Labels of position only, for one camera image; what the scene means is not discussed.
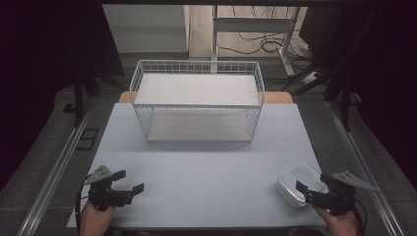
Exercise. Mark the white cabinet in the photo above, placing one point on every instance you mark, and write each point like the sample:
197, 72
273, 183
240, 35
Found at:
147, 29

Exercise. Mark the white metal desk frame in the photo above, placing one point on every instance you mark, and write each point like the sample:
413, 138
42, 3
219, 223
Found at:
252, 24

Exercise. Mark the white plastic container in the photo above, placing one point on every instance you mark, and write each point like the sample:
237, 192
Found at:
295, 177

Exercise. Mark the wooden board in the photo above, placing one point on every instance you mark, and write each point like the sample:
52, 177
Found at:
278, 97

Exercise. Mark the aluminium floor rail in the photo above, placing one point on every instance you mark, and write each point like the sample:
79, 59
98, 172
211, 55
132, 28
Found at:
360, 157
55, 167

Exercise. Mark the white power strip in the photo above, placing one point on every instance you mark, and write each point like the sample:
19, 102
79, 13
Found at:
309, 77

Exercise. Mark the person's left hand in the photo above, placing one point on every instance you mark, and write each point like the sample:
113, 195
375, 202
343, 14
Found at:
95, 219

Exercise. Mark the person's right hand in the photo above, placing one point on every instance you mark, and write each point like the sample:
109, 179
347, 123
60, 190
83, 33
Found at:
341, 224

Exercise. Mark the black metal stand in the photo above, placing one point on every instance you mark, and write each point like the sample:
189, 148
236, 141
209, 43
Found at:
78, 98
345, 105

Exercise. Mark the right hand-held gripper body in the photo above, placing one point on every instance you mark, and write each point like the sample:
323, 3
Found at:
337, 196

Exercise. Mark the black floor bracket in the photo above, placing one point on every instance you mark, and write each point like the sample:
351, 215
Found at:
88, 139

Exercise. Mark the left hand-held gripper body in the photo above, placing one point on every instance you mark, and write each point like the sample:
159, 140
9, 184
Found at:
104, 196

